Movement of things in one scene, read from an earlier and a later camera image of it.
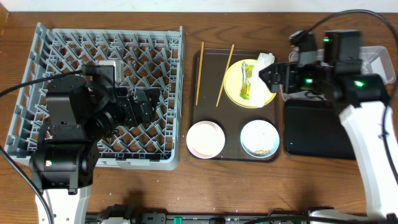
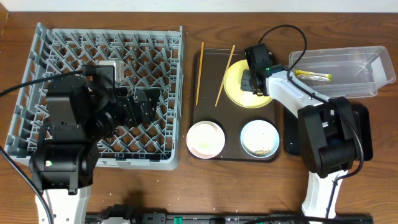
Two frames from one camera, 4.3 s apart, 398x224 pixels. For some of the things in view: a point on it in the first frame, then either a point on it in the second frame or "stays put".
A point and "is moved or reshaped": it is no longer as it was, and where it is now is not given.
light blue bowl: (259, 139) stays put
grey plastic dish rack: (151, 59) stays put
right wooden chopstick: (225, 73) stays put
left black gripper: (145, 114) stays put
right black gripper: (286, 70) → (245, 75)
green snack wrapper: (247, 71) is moved or reshaped
